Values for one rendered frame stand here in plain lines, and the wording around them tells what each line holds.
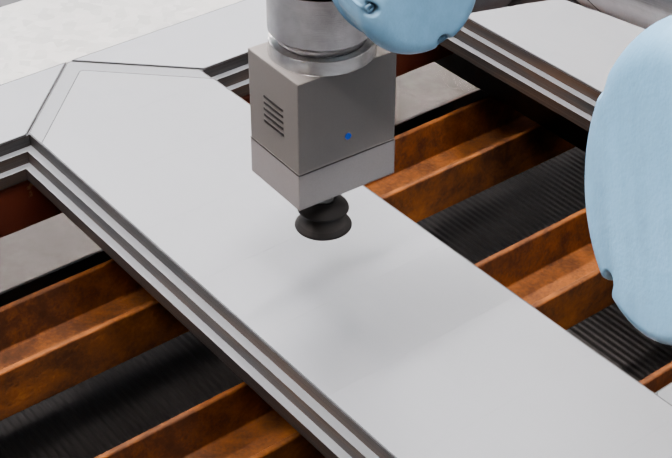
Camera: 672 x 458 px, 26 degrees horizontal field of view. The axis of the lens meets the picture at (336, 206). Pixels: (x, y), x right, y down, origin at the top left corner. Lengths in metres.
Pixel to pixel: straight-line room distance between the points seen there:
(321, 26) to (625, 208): 0.46
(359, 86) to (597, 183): 0.48
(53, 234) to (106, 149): 1.37
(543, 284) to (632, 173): 0.86
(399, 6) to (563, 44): 0.61
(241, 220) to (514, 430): 0.31
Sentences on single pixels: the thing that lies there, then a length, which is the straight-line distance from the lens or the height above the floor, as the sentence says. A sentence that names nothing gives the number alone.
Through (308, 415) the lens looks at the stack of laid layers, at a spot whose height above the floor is 0.83.
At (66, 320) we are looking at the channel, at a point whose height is 0.68.
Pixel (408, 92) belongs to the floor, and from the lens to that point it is 2.99.
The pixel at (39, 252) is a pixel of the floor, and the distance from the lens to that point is 2.59.
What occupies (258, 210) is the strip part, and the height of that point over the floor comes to 0.85.
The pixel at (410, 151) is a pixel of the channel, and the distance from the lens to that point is 1.52.
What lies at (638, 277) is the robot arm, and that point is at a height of 1.21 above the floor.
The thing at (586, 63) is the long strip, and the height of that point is 0.85.
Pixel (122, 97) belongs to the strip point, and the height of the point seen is 0.85.
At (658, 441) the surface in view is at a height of 0.85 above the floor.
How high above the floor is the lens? 1.54
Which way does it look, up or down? 35 degrees down
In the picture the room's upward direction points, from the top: straight up
